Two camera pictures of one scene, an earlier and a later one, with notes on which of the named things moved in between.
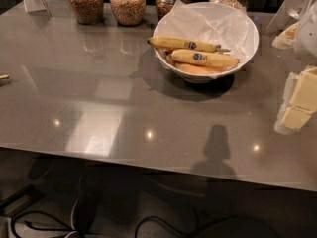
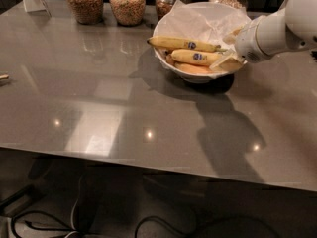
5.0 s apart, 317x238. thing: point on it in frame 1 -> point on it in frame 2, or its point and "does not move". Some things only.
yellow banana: x=203 y=58 does not move
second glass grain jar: x=128 y=3 does not move
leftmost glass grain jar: x=87 y=3 does not move
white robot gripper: x=307 y=37 -> x=247 y=41
